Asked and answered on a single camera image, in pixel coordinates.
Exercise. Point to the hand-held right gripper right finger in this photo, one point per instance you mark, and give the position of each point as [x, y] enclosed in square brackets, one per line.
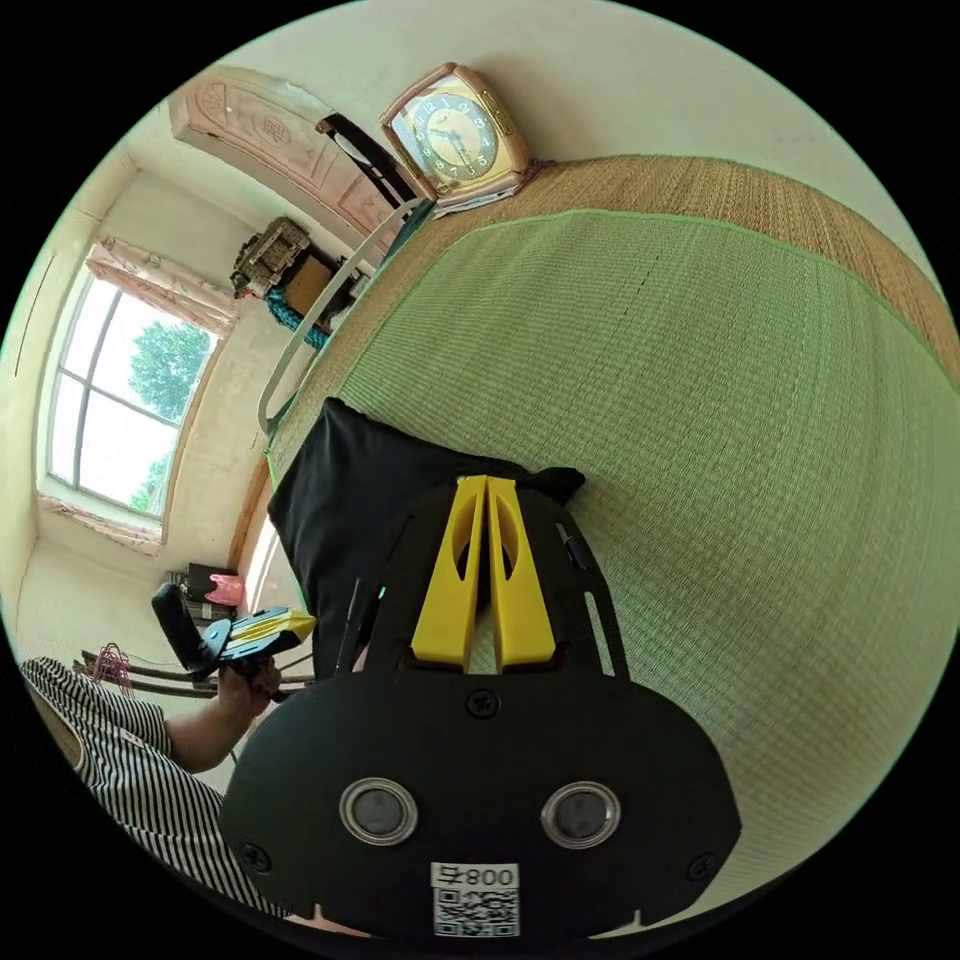
[529, 607]

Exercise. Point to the window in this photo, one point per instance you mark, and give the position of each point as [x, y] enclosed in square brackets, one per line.
[124, 405]

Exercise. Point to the pink carved panel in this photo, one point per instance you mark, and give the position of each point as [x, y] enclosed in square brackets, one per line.
[285, 139]

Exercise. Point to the person's left forearm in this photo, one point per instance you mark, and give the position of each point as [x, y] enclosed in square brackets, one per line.
[206, 739]

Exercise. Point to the shelf with cluttered items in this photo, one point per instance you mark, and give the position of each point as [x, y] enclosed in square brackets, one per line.
[289, 262]

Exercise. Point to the pink plastic bag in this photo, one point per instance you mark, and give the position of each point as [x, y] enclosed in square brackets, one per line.
[227, 590]

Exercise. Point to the pink framed clock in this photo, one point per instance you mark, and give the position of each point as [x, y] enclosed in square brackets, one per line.
[454, 139]

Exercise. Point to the black pants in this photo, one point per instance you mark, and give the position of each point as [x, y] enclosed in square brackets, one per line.
[352, 495]

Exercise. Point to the person's body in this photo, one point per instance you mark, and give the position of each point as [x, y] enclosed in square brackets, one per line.
[142, 787]

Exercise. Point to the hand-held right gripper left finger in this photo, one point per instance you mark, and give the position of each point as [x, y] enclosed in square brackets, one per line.
[442, 600]

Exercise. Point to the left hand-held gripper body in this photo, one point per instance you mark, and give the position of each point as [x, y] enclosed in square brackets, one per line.
[225, 652]

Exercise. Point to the bed with woven mat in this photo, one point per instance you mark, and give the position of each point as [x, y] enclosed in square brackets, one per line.
[675, 375]

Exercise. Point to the person's left hand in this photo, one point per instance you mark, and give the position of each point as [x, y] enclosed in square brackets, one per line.
[246, 694]

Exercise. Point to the pink curtain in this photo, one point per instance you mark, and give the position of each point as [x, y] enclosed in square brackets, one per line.
[161, 281]

